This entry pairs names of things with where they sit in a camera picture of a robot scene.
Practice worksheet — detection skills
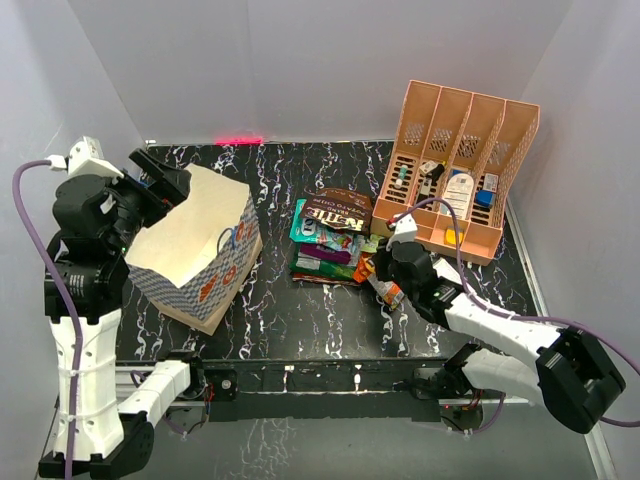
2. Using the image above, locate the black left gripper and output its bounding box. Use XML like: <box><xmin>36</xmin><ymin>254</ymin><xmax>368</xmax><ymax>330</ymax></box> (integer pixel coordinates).
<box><xmin>104</xmin><ymin>149</ymin><xmax>189</xmax><ymax>253</ymax></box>

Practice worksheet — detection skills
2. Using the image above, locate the light green snack packet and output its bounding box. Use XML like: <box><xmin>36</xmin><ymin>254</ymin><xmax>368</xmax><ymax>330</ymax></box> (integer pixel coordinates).
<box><xmin>361</xmin><ymin>234</ymin><xmax>385</xmax><ymax>254</ymax></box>

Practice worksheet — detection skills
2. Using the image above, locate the orange candy packet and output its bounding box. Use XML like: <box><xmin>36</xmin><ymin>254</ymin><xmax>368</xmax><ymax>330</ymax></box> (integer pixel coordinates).
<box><xmin>352</xmin><ymin>253</ymin><xmax>404</xmax><ymax>310</ymax></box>

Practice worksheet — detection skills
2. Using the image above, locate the blue checkered paper bag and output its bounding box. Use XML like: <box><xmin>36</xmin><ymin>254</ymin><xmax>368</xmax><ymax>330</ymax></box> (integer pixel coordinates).
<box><xmin>126</xmin><ymin>165</ymin><xmax>262</xmax><ymax>335</ymax></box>

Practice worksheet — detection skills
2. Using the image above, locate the brown chocolate snack bag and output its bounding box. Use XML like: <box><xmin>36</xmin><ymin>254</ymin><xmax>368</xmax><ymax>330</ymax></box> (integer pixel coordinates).
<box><xmin>300</xmin><ymin>188</ymin><xmax>374</xmax><ymax>236</ymax></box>

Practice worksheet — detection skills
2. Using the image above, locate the purple snack packet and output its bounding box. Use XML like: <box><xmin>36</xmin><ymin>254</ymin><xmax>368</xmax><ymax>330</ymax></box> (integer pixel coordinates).
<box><xmin>299</xmin><ymin>243</ymin><xmax>352</xmax><ymax>265</ymax></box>

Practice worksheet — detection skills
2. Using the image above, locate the green snack bag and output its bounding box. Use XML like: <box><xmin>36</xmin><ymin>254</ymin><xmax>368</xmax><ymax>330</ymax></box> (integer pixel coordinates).
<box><xmin>289</xmin><ymin>245</ymin><xmax>356</xmax><ymax>281</ymax></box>

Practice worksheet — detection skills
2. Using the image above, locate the teal Fox's candy bag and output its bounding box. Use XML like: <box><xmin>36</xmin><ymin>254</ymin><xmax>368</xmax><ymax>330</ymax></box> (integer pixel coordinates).
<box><xmin>289</xmin><ymin>199</ymin><xmax>365</xmax><ymax>266</ymax></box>

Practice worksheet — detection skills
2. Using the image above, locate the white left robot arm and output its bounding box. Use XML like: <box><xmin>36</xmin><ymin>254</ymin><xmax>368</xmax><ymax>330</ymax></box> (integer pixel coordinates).
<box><xmin>38</xmin><ymin>137</ymin><xmax>207</xmax><ymax>479</ymax></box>

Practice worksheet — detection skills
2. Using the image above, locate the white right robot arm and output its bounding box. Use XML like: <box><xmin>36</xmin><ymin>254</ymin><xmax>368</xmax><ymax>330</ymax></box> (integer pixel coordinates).
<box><xmin>372</xmin><ymin>242</ymin><xmax>626</xmax><ymax>434</ymax></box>

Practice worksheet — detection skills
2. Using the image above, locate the white box with red logo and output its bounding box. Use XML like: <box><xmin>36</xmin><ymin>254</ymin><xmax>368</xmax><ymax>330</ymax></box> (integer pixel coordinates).
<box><xmin>433</xmin><ymin>258</ymin><xmax>462</xmax><ymax>285</ymax></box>

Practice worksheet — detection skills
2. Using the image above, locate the yellow sticky note block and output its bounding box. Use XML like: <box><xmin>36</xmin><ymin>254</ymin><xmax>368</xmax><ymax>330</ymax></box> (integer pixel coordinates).
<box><xmin>444</xmin><ymin>228</ymin><xmax>459</xmax><ymax>246</ymax></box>

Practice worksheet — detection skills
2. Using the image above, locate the pink tape strip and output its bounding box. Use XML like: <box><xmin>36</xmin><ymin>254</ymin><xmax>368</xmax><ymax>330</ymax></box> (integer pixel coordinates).
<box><xmin>214</xmin><ymin>135</ymin><xmax>264</xmax><ymax>146</ymax></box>

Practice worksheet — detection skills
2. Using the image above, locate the white green tube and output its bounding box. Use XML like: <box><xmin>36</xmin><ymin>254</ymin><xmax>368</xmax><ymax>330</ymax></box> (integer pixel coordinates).
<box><xmin>394</xmin><ymin>165</ymin><xmax>408</xmax><ymax>188</ymax></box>

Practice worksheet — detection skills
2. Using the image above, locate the black clip tool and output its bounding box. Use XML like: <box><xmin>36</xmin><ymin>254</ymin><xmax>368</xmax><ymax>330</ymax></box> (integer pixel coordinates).
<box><xmin>417</xmin><ymin>160</ymin><xmax>445</xmax><ymax>202</ymax></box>

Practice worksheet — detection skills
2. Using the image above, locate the white labelled card pack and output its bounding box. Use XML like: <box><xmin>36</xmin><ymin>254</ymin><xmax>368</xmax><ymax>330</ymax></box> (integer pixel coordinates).
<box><xmin>443</xmin><ymin>172</ymin><xmax>475</xmax><ymax>219</ymax></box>

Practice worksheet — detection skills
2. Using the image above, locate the blue small box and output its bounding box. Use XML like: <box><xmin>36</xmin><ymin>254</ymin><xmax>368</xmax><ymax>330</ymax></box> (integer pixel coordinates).
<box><xmin>475</xmin><ymin>190</ymin><xmax>496</xmax><ymax>208</ymax></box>

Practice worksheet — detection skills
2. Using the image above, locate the pink desk organizer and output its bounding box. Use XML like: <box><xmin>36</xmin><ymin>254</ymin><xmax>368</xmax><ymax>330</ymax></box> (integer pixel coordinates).
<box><xmin>371</xmin><ymin>80</ymin><xmax>540</xmax><ymax>266</ymax></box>

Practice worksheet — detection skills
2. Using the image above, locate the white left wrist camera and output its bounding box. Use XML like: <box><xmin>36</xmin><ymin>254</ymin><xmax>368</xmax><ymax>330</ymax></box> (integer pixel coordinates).
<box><xmin>46</xmin><ymin>136</ymin><xmax>124</xmax><ymax>179</ymax></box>

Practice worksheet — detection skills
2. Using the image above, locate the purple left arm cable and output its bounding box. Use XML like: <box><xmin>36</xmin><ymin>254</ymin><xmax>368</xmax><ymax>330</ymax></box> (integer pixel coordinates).
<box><xmin>11</xmin><ymin>160</ymin><xmax>84</xmax><ymax>480</ymax></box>

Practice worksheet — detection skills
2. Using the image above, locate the aluminium base frame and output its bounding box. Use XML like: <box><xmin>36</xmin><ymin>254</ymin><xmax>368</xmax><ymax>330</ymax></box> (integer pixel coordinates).
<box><xmin>34</xmin><ymin>139</ymin><xmax>619</xmax><ymax>480</ymax></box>

